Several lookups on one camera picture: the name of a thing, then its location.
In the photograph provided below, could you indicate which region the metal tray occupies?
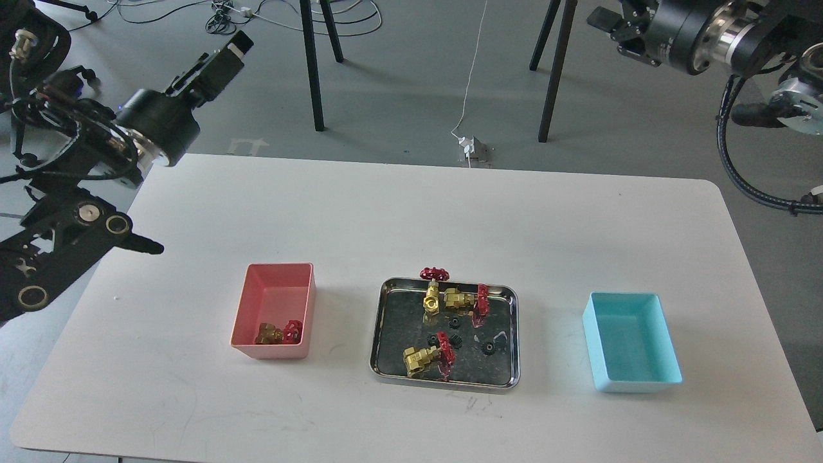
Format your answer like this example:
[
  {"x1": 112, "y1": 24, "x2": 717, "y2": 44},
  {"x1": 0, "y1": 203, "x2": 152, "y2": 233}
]
[{"x1": 370, "y1": 278, "x2": 520, "y2": 392}]

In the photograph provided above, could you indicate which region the small black gear middle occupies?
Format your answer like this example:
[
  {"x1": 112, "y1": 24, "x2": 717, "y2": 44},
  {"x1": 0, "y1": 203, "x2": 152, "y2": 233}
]
[{"x1": 449, "y1": 334, "x2": 464, "y2": 349}]

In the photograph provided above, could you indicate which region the brass valve red handle top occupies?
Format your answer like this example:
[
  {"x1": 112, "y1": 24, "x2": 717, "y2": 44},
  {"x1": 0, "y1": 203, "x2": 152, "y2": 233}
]
[{"x1": 419, "y1": 267, "x2": 450, "y2": 316}]

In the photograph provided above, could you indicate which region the black stand leg left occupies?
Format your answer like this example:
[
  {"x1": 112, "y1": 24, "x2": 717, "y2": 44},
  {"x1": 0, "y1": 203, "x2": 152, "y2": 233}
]
[{"x1": 299, "y1": 0, "x2": 344, "y2": 132}]

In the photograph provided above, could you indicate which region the brass valve red handle bottom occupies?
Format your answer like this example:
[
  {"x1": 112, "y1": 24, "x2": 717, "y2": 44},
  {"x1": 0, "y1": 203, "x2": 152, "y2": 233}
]
[{"x1": 402, "y1": 331, "x2": 457, "y2": 381}]

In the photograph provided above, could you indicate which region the black corrugated cable hose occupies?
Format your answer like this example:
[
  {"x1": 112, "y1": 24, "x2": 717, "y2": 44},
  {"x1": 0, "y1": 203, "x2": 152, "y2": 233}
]
[{"x1": 716, "y1": 74, "x2": 823, "y2": 216}]

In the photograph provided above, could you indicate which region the pink plastic box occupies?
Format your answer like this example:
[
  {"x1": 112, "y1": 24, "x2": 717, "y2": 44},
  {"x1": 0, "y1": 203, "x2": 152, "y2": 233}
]
[{"x1": 230, "y1": 262, "x2": 316, "y2": 359}]

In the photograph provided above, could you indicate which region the black stand leg right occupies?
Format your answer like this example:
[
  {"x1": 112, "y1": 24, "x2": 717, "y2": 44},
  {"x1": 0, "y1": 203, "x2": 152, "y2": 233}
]
[{"x1": 529, "y1": 1, "x2": 578, "y2": 143}]

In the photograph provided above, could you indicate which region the brass valve red handle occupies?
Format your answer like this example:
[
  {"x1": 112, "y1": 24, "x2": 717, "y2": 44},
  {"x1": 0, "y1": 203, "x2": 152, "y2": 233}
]
[
  {"x1": 419, "y1": 267, "x2": 450, "y2": 316},
  {"x1": 444, "y1": 284, "x2": 491, "y2": 328},
  {"x1": 255, "y1": 320, "x2": 303, "y2": 345},
  {"x1": 402, "y1": 331, "x2": 457, "y2": 381}
]

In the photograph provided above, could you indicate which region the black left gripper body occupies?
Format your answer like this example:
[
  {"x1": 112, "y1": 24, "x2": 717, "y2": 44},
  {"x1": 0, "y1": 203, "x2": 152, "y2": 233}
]
[{"x1": 167, "y1": 30, "x2": 255, "y2": 107}]

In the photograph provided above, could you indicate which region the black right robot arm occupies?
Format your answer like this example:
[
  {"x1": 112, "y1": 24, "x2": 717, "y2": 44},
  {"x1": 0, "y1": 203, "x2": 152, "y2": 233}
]
[{"x1": 586, "y1": 1, "x2": 821, "y2": 136}]

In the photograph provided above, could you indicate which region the blue plastic box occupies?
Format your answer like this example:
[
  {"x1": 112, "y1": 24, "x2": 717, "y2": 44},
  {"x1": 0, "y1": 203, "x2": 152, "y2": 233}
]
[{"x1": 582, "y1": 292, "x2": 683, "y2": 394}]

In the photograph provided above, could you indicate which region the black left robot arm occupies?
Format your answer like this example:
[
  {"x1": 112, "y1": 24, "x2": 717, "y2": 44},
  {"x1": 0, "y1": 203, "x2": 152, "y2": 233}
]
[{"x1": 1, "y1": 1, "x2": 253, "y2": 323}]

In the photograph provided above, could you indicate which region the white cable on floor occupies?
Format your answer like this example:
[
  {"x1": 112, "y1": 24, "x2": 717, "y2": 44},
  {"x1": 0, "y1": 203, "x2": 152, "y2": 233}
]
[{"x1": 451, "y1": 0, "x2": 491, "y2": 168}]

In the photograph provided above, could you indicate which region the floor power socket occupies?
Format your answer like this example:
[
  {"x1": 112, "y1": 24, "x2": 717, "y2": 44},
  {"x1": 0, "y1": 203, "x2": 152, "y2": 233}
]
[{"x1": 458, "y1": 137, "x2": 494, "y2": 169}]

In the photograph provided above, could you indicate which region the black stand leg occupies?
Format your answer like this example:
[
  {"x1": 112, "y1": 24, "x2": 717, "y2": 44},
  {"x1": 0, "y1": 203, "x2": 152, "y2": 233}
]
[
  {"x1": 299, "y1": 0, "x2": 344, "y2": 132},
  {"x1": 529, "y1": 1, "x2": 578, "y2": 143}
]

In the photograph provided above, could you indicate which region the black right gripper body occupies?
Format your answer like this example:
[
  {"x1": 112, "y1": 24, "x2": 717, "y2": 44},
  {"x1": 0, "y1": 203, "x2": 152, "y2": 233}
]
[{"x1": 586, "y1": 1, "x2": 662, "y2": 66}]

